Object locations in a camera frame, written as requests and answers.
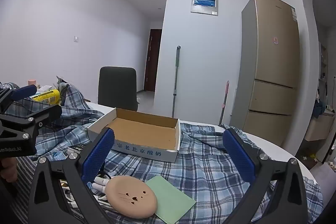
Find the dark wooden door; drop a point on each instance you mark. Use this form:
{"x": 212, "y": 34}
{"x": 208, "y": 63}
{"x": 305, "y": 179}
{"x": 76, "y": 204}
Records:
{"x": 152, "y": 61}

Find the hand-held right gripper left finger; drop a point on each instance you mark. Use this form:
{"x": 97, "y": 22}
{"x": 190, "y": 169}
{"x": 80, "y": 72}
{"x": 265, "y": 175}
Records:
{"x": 98, "y": 158}

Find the pink fridge magnet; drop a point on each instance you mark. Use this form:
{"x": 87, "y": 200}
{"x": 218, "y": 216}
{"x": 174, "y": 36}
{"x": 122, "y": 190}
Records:
{"x": 275, "y": 40}

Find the yellow spray can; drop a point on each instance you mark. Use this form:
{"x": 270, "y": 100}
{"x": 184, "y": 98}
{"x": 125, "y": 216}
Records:
{"x": 47, "y": 96}

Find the white fridge label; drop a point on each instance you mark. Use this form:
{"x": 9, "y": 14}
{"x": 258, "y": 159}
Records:
{"x": 294, "y": 14}

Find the beige drawer cabinet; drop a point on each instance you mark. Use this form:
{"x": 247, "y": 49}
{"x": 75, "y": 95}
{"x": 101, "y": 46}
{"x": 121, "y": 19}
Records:
{"x": 273, "y": 69}

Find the person's left hand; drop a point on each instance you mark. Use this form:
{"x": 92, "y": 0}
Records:
{"x": 8, "y": 169}

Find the grey green cloth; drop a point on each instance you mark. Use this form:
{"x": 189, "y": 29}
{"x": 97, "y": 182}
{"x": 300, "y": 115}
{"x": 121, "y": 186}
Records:
{"x": 63, "y": 90}

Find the shallow cardboard box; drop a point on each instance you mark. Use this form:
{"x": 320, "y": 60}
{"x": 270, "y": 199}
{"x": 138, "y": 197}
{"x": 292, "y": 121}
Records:
{"x": 144, "y": 129}

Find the blue plaid blanket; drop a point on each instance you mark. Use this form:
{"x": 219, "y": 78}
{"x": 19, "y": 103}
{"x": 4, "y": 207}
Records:
{"x": 204, "y": 174}

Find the dark grey chair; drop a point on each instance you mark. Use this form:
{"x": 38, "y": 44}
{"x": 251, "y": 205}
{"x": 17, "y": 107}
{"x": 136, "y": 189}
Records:
{"x": 116, "y": 87}

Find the pink cup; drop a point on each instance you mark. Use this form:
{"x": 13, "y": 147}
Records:
{"x": 32, "y": 81}

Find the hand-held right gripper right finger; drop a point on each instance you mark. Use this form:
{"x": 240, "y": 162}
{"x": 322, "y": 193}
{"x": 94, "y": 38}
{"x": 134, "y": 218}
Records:
{"x": 239, "y": 158}

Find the white packet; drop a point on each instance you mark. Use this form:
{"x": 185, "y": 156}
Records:
{"x": 46, "y": 88}

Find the tan round soft pad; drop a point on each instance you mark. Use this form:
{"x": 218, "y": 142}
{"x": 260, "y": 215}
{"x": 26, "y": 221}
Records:
{"x": 131, "y": 197}

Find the person's striped shirt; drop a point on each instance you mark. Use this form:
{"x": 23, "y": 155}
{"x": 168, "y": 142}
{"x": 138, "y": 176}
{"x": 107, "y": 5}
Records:
{"x": 25, "y": 187}

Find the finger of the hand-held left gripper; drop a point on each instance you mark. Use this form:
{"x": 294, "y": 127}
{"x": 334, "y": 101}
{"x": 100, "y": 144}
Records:
{"x": 44, "y": 113}
{"x": 22, "y": 92}

